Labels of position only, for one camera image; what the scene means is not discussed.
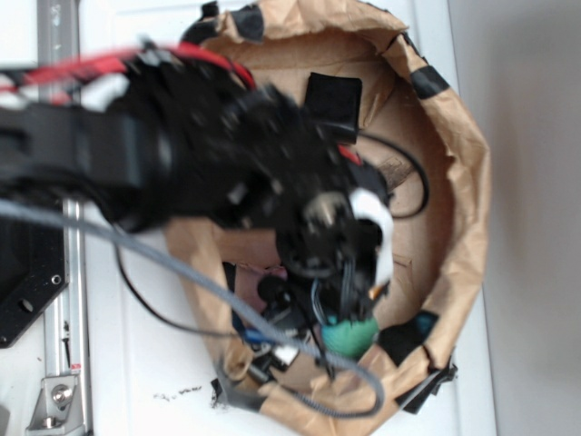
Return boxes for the green ball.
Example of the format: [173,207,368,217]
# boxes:
[320,317,379,360]

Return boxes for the thin black cable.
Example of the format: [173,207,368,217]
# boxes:
[357,131,430,220]

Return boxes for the red cable bundle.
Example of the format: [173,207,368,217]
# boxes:
[0,41,255,99]

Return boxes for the aluminium rail profile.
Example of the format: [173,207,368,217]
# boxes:
[36,1,94,435]

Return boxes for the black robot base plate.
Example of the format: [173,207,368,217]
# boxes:
[0,219,67,349]

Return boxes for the black rectangular pouch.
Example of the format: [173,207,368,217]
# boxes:
[304,73,362,144]

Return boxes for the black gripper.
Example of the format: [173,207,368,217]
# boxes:
[247,163,394,384]

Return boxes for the weathered wood piece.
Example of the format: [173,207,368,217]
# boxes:
[379,156,415,190]

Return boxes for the metal corner bracket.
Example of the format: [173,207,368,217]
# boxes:
[25,375,85,436]

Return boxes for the brown paper bag bin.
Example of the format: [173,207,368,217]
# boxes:
[184,1,491,435]

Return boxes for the grey braided cable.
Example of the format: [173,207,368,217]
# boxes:
[0,198,387,419]

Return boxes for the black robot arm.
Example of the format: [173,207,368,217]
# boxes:
[1,44,393,325]

